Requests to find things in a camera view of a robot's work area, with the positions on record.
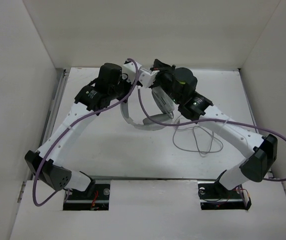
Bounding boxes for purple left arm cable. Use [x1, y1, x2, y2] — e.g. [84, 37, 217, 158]
[32, 57, 141, 208]

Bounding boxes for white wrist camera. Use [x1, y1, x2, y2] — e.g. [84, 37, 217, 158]
[122, 59, 136, 84]
[138, 69, 159, 89]

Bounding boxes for white grey headphones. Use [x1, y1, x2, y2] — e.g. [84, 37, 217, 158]
[120, 86, 175, 131]

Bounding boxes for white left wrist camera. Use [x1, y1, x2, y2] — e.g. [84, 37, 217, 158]
[122, 59, 136, 84]

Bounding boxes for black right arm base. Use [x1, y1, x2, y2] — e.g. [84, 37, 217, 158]
[198, 181, 252, 211]

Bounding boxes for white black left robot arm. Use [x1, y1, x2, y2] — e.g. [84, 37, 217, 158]
[24, 59, 139, 199]

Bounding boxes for grey headphone cable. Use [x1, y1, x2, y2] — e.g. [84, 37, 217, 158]
[172, 112, 224, 158]

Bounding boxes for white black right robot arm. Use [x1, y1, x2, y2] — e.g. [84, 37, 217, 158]
[151, 59, 278, 197]

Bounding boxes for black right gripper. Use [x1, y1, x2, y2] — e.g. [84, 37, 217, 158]
[149, 58, 182, 105]

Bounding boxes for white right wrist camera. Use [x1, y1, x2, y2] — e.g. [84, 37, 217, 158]
[138, 69, 159, 89]

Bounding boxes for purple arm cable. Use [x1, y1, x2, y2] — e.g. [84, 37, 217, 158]
[137, 84, 286, 181]
[32, 57, 141, 208]

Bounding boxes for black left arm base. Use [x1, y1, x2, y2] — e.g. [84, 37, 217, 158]
[63, 179, 111, 211]

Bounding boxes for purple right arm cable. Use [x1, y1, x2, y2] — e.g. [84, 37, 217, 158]
[137, 84, 286, 181]

